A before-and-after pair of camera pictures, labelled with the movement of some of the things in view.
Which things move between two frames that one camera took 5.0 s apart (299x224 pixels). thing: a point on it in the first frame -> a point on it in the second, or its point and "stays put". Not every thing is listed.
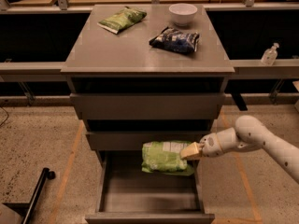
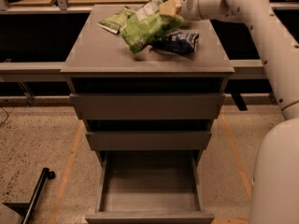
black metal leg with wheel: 45,175 stays put
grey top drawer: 149,106 stays put
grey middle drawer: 134,140 stays put
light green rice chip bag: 164,157 -> 140,29
